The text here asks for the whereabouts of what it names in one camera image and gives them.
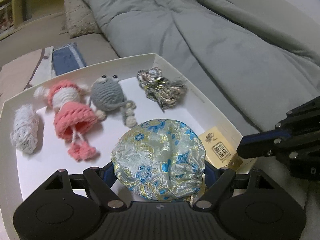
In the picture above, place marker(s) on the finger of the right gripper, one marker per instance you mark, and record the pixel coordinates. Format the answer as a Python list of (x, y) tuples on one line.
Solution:
[(262, 145)]

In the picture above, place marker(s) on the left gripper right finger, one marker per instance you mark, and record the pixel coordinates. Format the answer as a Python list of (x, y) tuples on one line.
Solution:
[(219, 182)]

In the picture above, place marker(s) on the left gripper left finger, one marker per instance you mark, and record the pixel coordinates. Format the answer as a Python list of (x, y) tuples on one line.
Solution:
[(98, 183)]

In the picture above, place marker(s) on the yellow tissue pack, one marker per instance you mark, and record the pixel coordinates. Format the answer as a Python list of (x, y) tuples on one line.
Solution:
[(219, 151)]

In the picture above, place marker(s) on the blue floral brocade pouch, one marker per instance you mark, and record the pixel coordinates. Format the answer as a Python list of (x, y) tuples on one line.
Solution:
[(160, 159)]

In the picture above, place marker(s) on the pink crochet doll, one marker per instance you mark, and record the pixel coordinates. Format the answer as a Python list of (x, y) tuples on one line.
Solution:
[(73, 118)]

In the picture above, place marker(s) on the grey crochet frog doll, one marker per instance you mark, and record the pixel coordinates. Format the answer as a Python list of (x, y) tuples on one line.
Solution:
[(107, 95)]

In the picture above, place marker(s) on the white knitted roll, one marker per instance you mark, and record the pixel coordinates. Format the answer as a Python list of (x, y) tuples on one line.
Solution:
[(25, 129)]

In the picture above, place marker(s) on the white shallow cardboard box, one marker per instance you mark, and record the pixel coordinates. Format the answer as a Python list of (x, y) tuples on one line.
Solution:
[(21, 174)]

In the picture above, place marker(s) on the grey quilted duvet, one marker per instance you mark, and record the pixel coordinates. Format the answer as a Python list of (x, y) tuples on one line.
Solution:
[(252, 72)]

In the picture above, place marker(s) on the cartoon rabbit blanket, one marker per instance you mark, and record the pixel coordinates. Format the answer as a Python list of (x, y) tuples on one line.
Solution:
[(26, 71)]

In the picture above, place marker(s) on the beige fluffy pillow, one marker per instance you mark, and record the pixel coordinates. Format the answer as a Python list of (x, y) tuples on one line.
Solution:
[(79, 19)]

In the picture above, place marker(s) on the wooden headboard shelf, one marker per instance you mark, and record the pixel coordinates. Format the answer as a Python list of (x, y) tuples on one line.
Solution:
[(15, 14)]

